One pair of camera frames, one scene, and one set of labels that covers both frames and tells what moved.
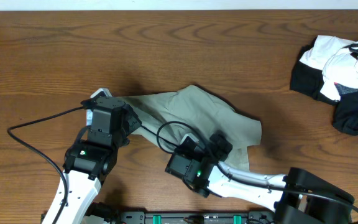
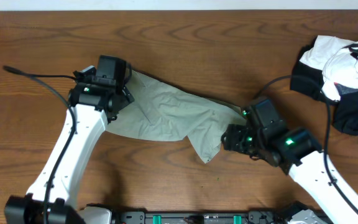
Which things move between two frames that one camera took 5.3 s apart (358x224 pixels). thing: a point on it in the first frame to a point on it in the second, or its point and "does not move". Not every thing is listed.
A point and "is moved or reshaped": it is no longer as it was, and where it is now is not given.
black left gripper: x=132 y=119 to x=124 y=94
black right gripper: x=220 y=142 to x=234 y=133
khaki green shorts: x=166 y=117 is moved or reshaped
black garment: x=355 y=113 does not move
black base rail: x=197 y=217 does not move
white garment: x=329 y=54 does not move
